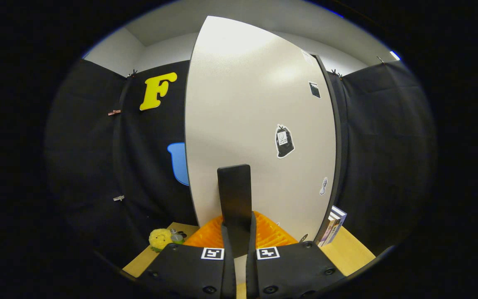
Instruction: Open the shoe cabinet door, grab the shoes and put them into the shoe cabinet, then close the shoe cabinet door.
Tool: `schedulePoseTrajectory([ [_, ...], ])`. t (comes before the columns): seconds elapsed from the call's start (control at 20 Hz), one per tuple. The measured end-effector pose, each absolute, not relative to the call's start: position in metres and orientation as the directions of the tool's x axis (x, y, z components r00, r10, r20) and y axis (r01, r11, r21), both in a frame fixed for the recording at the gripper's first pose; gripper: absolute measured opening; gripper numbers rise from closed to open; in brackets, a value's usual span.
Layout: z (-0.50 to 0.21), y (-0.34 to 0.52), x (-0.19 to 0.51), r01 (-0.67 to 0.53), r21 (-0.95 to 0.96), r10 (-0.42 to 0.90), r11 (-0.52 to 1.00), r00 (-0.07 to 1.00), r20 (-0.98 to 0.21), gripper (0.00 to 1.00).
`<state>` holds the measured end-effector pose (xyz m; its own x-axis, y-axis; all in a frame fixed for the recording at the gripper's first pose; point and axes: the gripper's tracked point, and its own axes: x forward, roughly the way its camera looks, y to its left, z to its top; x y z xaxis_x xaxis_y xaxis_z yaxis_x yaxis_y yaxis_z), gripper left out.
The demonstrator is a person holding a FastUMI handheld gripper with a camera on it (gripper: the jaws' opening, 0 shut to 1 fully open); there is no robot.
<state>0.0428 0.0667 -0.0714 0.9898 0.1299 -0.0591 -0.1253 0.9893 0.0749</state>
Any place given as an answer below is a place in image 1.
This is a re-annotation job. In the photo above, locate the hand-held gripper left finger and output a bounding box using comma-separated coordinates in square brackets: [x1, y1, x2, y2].
[139, 212, 237, 299]

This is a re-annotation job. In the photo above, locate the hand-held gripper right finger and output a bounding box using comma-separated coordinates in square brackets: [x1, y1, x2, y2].
[245, 211, 345, 299]

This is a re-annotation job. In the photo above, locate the beige shoe cabinet door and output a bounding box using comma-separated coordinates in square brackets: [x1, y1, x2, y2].
[184, 16, 337, 258]

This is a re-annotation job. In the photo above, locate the grey shoe cabinet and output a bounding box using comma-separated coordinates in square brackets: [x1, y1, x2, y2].
[314, 54, 347, 245]

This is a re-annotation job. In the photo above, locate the yellow plush toy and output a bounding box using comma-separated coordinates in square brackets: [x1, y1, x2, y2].
[149, 228, 173, 252]

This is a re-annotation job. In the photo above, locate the black backdrop cloth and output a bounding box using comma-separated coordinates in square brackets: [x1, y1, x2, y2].
[44, 58, 437, 266]

